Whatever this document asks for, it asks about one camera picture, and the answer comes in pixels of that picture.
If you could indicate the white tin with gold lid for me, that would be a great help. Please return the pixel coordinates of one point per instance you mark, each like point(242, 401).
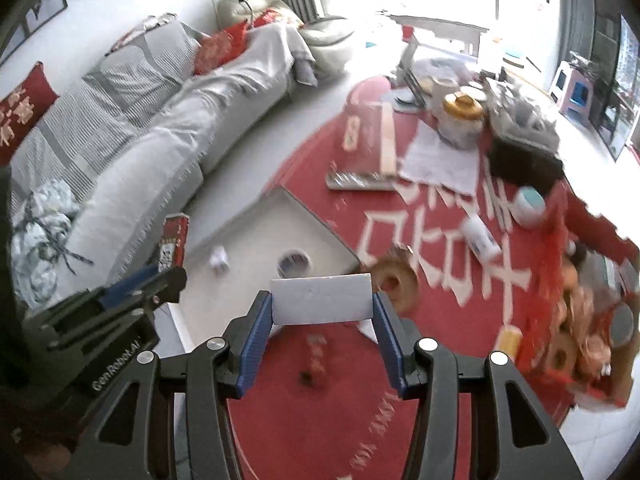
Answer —
point(462, 120)

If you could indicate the white cup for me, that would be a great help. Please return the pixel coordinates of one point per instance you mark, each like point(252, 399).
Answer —
point(444, 90)

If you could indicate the black box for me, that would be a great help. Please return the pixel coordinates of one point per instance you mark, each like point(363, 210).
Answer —
point(525, 165)

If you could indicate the brown tape roll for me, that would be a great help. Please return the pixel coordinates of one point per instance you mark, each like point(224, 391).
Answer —
point(562, 355)

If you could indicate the dark display cabinet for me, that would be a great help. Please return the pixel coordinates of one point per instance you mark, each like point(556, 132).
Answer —
point(615, 85)

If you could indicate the beige leather recliner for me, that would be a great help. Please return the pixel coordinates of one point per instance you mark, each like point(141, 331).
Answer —
point(325, 35)

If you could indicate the purple plastic stool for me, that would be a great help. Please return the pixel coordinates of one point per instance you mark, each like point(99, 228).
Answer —
point(580, 95)

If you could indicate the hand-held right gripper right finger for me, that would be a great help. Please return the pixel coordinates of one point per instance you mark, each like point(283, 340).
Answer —
point(389, 345)

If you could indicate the metal stand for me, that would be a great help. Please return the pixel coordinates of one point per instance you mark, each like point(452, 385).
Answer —
point(412, 80)

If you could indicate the clear plastic bag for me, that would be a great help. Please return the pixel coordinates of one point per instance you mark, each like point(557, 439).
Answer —
point(520, 115)

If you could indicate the grey fabric sofa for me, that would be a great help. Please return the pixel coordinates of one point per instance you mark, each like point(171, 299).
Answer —
point(150, 150)

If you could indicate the white paper sheet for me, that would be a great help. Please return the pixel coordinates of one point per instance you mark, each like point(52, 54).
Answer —
point(440, 160)

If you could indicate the small white adapter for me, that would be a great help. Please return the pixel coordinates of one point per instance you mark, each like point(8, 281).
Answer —
point(220, 260)

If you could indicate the red embroidered cushion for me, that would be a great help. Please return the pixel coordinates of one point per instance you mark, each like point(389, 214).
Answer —
point(272, 17)
point(25, 110)
point(222, 47)

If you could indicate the red cardboard carton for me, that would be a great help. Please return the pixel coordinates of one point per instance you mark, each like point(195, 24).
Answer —
point(590, 240)

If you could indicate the white pill bottle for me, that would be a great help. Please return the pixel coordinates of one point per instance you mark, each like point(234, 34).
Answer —
point(480, 237)

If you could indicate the small white box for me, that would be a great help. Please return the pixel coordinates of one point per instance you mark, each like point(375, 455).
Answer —
point(320, 297)

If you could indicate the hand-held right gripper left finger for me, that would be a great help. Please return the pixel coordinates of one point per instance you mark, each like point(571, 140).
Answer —
point(255, 345)

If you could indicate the teal lid jar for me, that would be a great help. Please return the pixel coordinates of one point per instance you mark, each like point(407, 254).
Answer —
point(530, 207)

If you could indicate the white throw blanket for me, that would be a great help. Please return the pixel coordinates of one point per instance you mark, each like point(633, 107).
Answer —
point(272, 60)

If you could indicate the blue and white cloth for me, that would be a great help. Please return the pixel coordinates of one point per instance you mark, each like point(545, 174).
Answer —
point(45, 240)

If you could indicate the dark red patterned box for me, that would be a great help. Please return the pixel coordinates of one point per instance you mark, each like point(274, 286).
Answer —
point(175, 242)

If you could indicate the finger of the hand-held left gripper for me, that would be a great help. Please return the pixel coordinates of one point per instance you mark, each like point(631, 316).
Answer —
point(135, 285)
point(110, 325)

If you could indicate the grey cardboard tray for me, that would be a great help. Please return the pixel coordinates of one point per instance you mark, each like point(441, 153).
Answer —
point(260, 230)

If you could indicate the grey side table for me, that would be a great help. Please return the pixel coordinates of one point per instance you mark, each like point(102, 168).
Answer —
point(440, 27)

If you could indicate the red round table mat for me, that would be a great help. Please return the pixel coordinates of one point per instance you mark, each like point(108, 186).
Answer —
point(440, 345)

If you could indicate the white tape roll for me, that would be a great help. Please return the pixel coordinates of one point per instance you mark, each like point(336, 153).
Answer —
point(295, 262)

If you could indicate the yellow lid white bottle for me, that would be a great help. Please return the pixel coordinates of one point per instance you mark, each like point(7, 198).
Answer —
point(510, 345)

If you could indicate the white plastic stool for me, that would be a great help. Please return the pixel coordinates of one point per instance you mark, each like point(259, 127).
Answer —
point(560, 82)

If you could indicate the black framed wall picture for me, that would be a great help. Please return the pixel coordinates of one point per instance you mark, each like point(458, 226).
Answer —
point(45, 5)

